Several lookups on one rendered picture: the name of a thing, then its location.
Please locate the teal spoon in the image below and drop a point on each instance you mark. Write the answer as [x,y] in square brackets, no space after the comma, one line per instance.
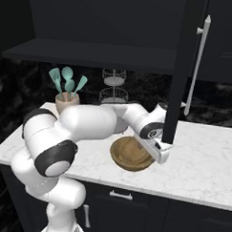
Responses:
[67,73]
[69,86]

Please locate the black base cabinet door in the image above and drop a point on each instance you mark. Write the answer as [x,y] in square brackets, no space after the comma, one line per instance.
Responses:
[122,225]

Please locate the brown wooden bowl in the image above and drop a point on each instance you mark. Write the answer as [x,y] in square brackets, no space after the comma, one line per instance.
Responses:
[130,155]

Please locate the black drawer front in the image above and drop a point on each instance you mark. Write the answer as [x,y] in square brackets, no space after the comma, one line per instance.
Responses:
[143,202]
[201,214]

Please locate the teal slotted spatula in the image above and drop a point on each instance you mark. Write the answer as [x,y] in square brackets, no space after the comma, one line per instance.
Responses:
[55,75]

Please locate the teal flat spatula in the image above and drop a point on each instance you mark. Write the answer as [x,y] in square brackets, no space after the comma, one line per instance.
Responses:
[81,82]

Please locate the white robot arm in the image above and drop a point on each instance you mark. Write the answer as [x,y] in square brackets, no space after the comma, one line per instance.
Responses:
[85,121]

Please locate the open black cabinet door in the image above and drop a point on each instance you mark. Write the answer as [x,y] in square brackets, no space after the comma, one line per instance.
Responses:
[178,76]

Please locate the open black wall cabinet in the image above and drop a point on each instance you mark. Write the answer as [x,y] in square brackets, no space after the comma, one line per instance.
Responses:
[93,31]

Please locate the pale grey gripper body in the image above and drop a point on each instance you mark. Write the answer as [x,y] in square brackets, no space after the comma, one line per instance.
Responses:
[156,153]

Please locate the closed black wall cabinet door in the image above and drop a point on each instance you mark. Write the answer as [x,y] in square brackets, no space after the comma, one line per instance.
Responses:
[223,39]

